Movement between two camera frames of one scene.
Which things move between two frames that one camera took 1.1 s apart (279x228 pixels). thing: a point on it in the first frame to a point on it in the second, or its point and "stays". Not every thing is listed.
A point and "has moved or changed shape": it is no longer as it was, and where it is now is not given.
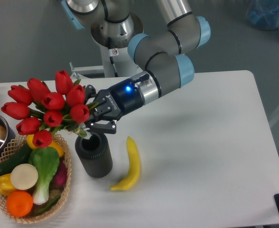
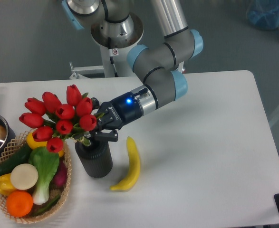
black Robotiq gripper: [120, 100] to [125, 109]
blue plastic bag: [271, 14] stays
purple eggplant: [59, 181] stays
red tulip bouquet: [43, 113] has moved or changed shape
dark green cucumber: [22, 156] stays
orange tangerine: [19, 204] stays
